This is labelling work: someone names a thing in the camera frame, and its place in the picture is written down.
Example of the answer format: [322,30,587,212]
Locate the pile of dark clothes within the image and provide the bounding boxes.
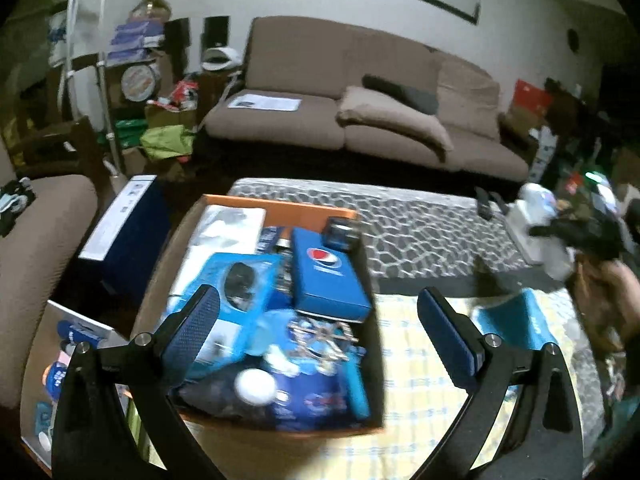
[0,177,38,236]

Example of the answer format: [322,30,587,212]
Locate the dark grey cushion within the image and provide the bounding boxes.
[362,75,441,115]

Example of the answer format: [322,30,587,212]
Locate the white carton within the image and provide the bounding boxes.
[532,127,558,183]

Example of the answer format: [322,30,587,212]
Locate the white device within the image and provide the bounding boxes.
[201,47,236,72]

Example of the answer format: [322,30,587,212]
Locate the dark wooden chair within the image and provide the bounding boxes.
[17,116,108,181]

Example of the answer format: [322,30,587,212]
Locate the blue packet with red print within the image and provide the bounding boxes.
[270,375,351,431]

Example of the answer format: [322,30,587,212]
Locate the white metal stand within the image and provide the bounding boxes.
[62,0,126,181]

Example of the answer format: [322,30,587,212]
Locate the green bag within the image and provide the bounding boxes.
[140,125,198,161]

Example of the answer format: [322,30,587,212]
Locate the black flat object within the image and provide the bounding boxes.
[175,365,251,418]

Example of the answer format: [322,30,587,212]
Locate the red box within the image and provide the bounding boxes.
[514,79,553,111]

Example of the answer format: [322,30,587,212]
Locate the white box with picture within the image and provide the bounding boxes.
[185,204,267,261]

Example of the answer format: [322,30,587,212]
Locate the blue flat box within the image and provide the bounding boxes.
[116,21,165,37]
[111,34,163,52]

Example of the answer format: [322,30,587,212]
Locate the white paper sheet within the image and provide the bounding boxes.
[227,91,302,112]

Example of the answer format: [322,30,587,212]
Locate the yellow checked cloth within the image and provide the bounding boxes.
[125,290,586,480]

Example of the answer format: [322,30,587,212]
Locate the blue box with round logo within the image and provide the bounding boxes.
[290,226,373,323]

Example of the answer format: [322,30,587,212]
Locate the light blue mouse box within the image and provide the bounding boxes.
[167,252,287,376]

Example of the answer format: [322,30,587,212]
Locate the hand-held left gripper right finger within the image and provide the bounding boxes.
[415,287,583,480]

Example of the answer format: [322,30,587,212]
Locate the red snack packet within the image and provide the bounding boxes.
[170,80,201,108]

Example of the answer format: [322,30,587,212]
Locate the black speaker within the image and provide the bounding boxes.
[202,16,231,51]
[167,17,191,53]

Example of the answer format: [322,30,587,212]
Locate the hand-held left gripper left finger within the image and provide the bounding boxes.
[52,284,226,480]

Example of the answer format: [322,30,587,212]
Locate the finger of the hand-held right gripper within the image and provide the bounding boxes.
[530,219,571,242]

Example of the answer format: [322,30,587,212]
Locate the round white tin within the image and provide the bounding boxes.
[120,62,161,103]

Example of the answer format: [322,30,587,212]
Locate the brown sofa cushion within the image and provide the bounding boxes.
[336,85,453,153]

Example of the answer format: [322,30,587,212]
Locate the grey cardboard box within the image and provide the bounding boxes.
[20,300,131,471]

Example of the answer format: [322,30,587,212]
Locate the blue can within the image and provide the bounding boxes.
[56,320,108,356]

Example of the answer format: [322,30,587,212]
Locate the white dropper bottle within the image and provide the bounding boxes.
[235,369,278,407]

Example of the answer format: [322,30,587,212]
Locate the brown armchair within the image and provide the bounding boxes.
[0,152,98,411]

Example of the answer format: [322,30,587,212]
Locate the teal flat box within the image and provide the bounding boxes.
[470,290,551,353]

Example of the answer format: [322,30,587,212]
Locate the orange cardboard box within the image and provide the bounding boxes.
[130,192,386,436]

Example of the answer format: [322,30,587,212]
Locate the brown sofa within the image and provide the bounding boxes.
[204,16,531,183]

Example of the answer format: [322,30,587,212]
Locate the teal bottle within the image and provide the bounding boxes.
[344,359,372,420]

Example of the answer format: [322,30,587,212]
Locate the dark blue and white box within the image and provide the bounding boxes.
[77,174,173,306]

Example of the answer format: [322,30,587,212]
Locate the bundle of brown rubber bands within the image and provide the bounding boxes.
[287,317,361,366]

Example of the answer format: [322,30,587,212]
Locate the small black cube box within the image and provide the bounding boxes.
[321,216,362,252]

